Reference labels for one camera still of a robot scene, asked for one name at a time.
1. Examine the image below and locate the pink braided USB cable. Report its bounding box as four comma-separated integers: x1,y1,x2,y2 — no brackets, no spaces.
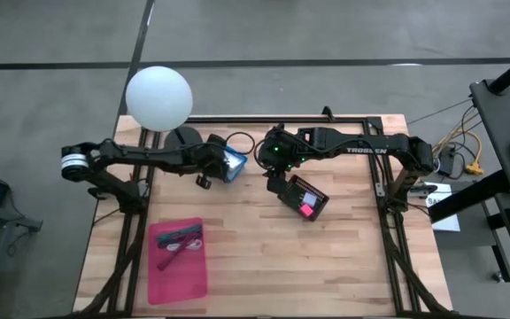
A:
156,234,204,272

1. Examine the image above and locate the white paper sheet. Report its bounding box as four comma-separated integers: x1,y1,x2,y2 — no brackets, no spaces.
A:
426,183,462,233

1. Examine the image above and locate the blue plastic basket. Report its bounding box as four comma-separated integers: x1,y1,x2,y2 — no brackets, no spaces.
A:
222,145,249,183

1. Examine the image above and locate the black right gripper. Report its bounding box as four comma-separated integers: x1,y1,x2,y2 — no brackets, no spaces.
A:
259,125,304,195

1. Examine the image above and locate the black side desk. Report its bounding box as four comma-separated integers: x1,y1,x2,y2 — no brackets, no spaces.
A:
469,78,510,196

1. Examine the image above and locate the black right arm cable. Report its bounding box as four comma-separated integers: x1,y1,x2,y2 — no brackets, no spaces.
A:
253,139,270,170

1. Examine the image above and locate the black plastic basket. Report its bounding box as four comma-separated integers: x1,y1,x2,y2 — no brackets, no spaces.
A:
276,174,330,222

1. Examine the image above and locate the yellow power cable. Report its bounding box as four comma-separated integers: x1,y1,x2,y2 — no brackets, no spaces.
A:
431,127,485,175

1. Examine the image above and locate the pink translucent plastic bin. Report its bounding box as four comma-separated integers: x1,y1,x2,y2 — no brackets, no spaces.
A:
147,216,209,306

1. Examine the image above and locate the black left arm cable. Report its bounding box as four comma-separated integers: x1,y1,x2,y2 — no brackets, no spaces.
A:
226,130,256,156

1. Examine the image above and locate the white globe lamp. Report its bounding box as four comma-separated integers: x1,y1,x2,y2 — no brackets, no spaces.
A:
125,66,205,154

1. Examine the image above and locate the black power adapter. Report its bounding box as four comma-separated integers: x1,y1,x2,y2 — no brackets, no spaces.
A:
437,144,459,177

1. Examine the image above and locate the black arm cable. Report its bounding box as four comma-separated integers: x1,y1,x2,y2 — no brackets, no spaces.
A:
226,130,256,156
253,139,270,170

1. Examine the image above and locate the black table frame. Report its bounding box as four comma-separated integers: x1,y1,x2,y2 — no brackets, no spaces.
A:
75,115,449,318

